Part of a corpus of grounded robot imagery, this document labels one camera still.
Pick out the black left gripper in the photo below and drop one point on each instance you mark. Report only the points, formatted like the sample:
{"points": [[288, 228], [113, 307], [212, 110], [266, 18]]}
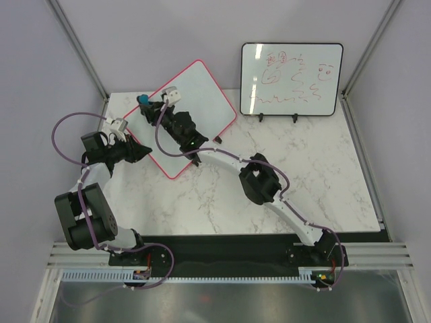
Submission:
{"points": [[131, 148]]}

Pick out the blue whiteboard eraser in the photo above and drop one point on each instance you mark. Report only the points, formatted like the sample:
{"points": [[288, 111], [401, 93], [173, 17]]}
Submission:
{"points": [[143, 99]]}

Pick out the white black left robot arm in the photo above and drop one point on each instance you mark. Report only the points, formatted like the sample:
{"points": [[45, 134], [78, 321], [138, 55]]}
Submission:
{"points": [[85, 215]]}

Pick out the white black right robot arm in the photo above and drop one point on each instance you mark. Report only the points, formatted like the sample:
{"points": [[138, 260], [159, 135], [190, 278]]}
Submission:
{"points": [[262, 183]]}

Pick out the white slotted cable duct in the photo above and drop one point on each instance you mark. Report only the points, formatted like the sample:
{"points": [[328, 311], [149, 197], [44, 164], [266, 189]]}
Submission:
{"points": [[81, 275]]}

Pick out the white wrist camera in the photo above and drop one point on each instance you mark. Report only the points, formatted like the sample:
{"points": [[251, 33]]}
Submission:
{"points": [[170, 96], [118, 127]]}

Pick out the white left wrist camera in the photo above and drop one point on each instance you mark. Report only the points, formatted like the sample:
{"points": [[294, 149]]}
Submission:
{"points": [[118, 127]]}

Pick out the black framed whiteboard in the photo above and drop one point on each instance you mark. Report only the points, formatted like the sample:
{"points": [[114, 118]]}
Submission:
{"points": [[288, 79]]}

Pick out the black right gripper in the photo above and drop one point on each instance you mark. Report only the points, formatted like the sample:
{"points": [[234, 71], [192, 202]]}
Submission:
{"points": [[151, 110]]}

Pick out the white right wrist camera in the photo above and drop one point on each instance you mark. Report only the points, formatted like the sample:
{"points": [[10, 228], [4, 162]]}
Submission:
{"points": [[170, 96]]}

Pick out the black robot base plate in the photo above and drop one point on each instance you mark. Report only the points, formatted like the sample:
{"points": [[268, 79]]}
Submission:
{"points": [[159, 257]]}

